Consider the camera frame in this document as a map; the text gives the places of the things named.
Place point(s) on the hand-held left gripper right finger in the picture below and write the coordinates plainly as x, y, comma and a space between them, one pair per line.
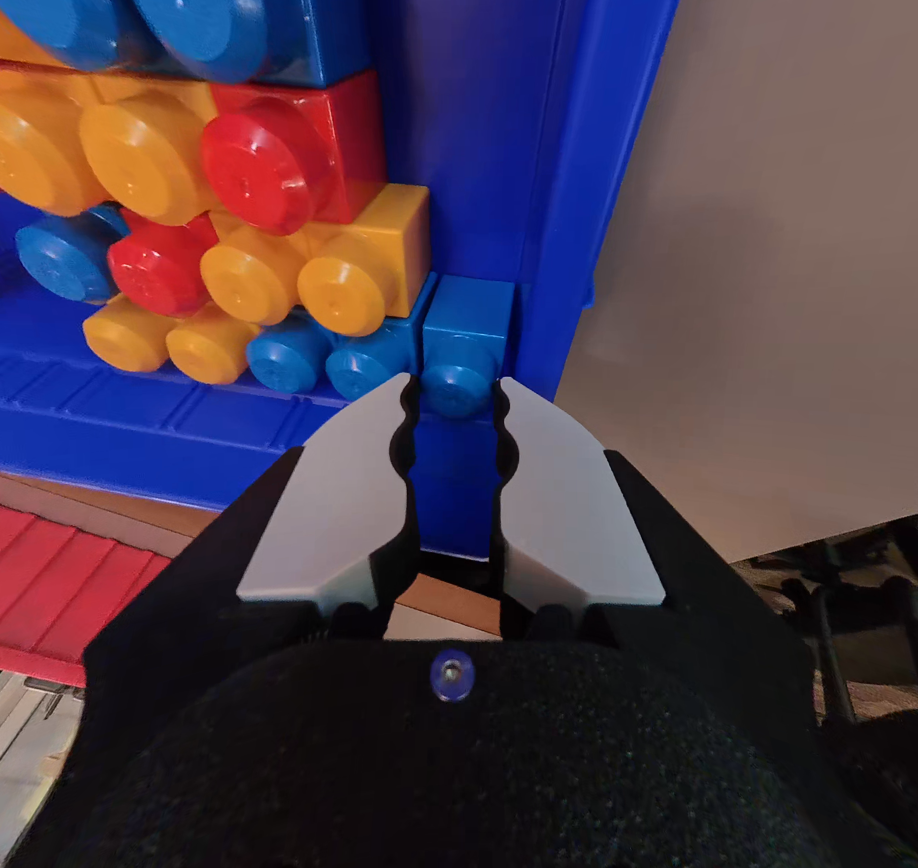
574, 516

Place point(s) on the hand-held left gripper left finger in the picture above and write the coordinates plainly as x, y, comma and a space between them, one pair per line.
330, 516

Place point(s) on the blue mega block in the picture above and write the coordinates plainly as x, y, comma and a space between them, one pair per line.
466, 330

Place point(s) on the pile of building bricks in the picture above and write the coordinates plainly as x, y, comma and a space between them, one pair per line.
215, 165

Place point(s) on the blue plastic bin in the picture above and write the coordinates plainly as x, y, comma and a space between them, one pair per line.
516, 129

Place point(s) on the black office chair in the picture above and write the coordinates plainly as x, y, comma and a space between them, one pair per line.
839, 617

